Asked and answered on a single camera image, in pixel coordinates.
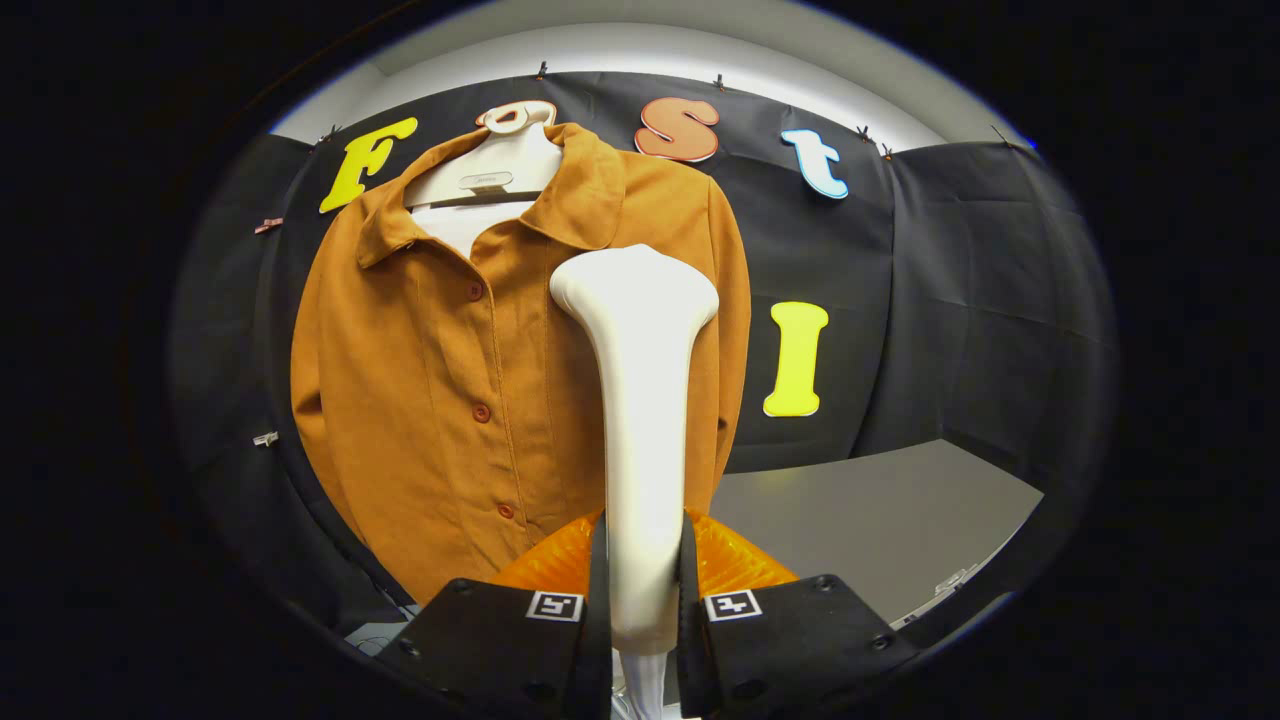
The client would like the black backdrop cloth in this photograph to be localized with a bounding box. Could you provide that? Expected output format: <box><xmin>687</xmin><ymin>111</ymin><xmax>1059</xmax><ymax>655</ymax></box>
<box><xmin>170</xmin><ymin>72</ymin><xmax>1116</xmax><ymax>646</ymax></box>

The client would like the white mannequin torso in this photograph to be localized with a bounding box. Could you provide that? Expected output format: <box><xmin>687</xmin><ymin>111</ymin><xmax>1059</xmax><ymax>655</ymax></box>
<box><xmin>404</xmin><ymin>100</ymin><xmax>567</xmax><ymax>263</ymax></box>

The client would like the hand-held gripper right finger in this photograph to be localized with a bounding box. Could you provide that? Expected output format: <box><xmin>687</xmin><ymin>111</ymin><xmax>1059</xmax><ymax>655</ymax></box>
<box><xmin>676</xmin><ymin>508</ymin><xmax>918</xmax><ymax>720</ymax></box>

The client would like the white garment steamer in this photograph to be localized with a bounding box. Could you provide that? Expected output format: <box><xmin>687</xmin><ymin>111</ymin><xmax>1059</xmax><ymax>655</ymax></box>
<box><xmin>549</xmin><ymin>243</ymin><xmax>721</xmax><ymax>720</ymax></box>

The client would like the orange button-up shirt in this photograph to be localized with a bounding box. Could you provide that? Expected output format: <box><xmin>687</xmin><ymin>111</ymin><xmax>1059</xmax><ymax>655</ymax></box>
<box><xmin>289</xmin><ymin>122</ymin><xmax>753</xmax><ymax>607</ymax></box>

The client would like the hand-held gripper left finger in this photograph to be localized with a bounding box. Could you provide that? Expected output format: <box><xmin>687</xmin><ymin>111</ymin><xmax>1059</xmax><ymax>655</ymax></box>
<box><xmin>372</xmin><ymin>508</ymin><xmax>613</xmax><ymax>720</ymax></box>

